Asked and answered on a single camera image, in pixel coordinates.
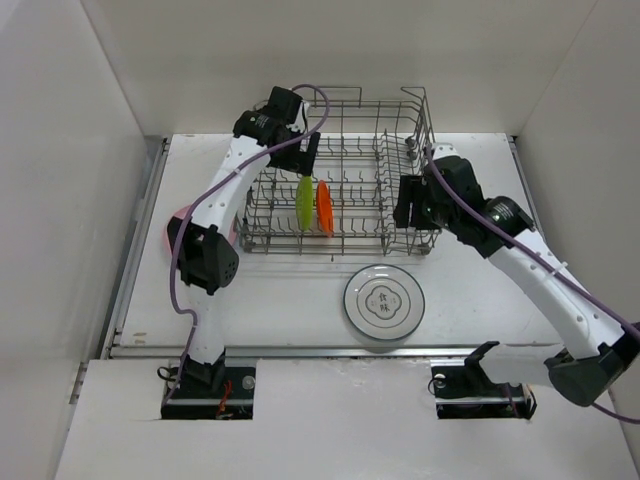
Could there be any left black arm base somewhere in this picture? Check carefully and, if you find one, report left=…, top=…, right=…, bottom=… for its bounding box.
left=157, top=358, right=256, bottom=421

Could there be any pink plastic plate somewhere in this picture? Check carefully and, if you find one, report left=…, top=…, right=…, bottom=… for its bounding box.
left=160, top=203, right=240, bottom=256

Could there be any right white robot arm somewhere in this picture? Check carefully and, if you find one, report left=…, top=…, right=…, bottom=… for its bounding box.
left=393, top=147, right=639, bottom=407

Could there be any aluminium rail across table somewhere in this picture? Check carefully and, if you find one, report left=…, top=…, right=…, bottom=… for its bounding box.
left=102, top=343, right=584, bottom=360

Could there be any white plate with grey pattern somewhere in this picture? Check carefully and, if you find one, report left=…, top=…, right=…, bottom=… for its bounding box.
left=343, top=264, right=427, bottom=342

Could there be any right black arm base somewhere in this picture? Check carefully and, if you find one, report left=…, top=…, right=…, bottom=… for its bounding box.
left=427, top=364, right=537, bottom=420

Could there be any orange plastic plate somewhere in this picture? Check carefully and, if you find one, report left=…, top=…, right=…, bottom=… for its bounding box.
left=316, top=180, right=334, bottom=237

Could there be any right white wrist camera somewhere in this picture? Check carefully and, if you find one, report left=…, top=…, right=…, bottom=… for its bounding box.
left=429, top=142, right=459, bottom=160

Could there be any grey wire dish rack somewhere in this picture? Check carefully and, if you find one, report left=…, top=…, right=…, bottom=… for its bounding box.
left=236, top=86, right=438, bottom=257

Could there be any green plastic plate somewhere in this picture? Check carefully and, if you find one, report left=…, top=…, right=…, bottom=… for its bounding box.
left=295, top=176, right=313, bottom=231

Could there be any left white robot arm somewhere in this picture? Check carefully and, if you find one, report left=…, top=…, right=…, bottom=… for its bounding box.
left=168, top=83, right=330, bottom=397

